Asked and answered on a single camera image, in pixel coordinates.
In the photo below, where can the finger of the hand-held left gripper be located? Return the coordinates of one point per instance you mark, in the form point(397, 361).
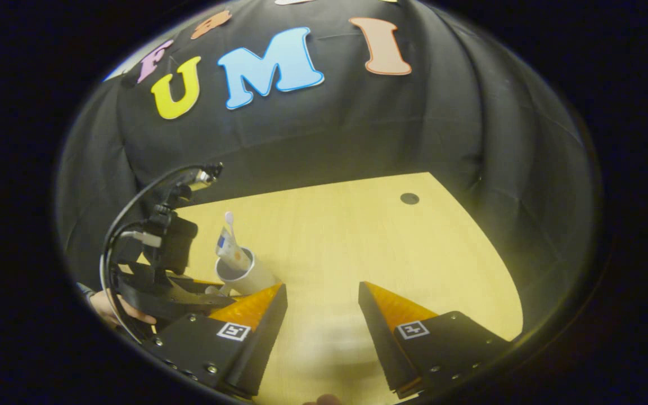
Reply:
point(200, 298)

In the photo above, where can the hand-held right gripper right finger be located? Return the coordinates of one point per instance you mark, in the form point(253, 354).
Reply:
point(380, 349)

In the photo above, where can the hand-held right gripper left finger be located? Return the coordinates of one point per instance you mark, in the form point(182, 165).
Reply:
point(268, 337)

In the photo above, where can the white toothpaste tube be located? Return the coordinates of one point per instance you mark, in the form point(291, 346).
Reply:
point(231, 250)

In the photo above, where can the white toothbrush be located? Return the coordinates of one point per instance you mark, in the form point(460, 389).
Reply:
point(229, 220)

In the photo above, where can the wooden desktop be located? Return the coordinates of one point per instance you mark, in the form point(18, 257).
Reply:
point(358, 242)

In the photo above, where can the black backdrop cloth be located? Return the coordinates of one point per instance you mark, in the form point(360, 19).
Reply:
point(358, 124)

